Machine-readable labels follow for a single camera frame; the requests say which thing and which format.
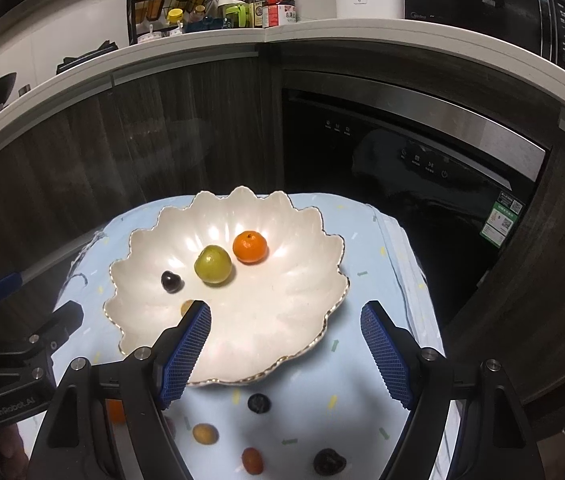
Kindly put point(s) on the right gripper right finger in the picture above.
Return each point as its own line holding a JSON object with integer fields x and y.
{"x": 421, "y": 379}

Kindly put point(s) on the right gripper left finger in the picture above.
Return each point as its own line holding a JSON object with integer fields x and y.
{"x": 153, "y": 378}

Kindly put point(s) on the small orange mandarin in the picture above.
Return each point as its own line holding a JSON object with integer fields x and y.
{"x": 116, "y": 411}

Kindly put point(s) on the tan longan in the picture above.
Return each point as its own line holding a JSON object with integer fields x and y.
{"x": 185, "y": 307}
{"x": 205, "y": 434}

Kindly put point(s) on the green round fruit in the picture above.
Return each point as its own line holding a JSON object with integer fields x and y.
{"x": 213, "y": 265}

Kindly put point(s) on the large orange mandarin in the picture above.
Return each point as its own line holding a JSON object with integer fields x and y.
{"x": 250, "y": 247}

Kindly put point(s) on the dark blueberry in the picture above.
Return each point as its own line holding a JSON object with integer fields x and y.
{"x": 259, "y": 403}

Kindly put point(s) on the white scalloped ceramic bowl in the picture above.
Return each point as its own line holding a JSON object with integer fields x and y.
{"x": 264, "y": 315}

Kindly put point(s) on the black built-in dishwasher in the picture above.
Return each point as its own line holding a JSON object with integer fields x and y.
{"x": 458, "y": 182}

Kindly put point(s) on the black spice rack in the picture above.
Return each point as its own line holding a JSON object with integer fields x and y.
{"x": 152, "y": 19}

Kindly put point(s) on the white rice cooker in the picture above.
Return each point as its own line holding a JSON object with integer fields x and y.
{"x": 370, "y": 8}

